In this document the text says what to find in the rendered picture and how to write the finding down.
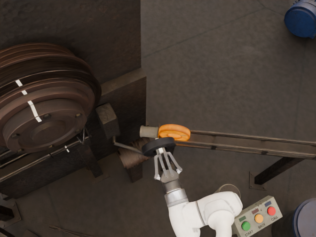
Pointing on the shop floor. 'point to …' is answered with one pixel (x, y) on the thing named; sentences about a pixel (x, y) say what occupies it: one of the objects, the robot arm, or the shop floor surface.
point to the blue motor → (302, 18)
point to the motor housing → (134, 158)
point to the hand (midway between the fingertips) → (159, 146)
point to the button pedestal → (255, 227)
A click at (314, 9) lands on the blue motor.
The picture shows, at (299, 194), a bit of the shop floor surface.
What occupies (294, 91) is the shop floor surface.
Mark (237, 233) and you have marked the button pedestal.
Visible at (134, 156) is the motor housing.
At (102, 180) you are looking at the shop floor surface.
